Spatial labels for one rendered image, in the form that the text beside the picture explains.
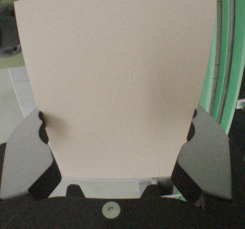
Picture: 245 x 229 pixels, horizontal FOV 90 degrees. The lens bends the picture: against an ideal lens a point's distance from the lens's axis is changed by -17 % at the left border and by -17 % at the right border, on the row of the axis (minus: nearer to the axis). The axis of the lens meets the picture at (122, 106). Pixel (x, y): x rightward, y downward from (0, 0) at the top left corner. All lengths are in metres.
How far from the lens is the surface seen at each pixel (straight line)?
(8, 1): 0.50
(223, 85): 0.42
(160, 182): 0.96
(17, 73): 0.62
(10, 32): 0.42
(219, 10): 0.41
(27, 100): 0.65
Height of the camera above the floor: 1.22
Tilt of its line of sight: 60 degrees down
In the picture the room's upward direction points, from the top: 179 degrees clockwise
